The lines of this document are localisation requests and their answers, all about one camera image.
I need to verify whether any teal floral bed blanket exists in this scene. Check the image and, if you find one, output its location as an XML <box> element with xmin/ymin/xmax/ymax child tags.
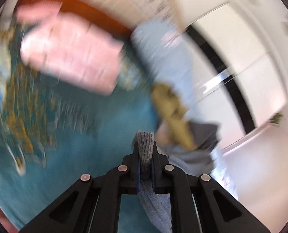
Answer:
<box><xmin>0</xmin><ymin>24</ymin><xmax>159</xmax><ymax>229</ymax></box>

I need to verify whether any olive yellow garment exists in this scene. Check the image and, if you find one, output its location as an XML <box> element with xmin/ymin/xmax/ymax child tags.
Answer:
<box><xmin>151</xmin><ymin>83</ymin><xmax>198</xmax><ymax>151</ymax></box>

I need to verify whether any pink fleece folded garment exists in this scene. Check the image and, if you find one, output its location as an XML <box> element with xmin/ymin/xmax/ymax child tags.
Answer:
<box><xmin>16</xmin><ymin>1</ymin><xmax>124</xmax><ymax>95</ymax></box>

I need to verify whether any red-brown wooden headboard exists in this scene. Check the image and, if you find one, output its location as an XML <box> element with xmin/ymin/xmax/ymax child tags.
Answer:
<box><xmin>17</xmin><ymin>0</ymin><xmax>132</xmax><ymax>39</ymax></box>

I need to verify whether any dark grey garment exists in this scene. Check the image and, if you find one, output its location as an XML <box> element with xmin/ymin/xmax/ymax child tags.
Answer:
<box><xmin>156</xmin><ymin>122</ymin><xmax>219</xmax><ymax>177</ymax></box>

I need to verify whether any light blue flower pillow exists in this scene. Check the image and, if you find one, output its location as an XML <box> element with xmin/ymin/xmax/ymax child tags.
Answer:
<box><xmin>131</xmin><ymin>19</ymin><xmax>199</xmax><ymax>118</ymax></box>

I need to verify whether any grey knit sweater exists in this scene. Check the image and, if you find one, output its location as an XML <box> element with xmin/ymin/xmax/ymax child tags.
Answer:
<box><xmin>134</xmin><ymin>131</ymin><xmax>172</xmax><ymax>233</ymax></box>

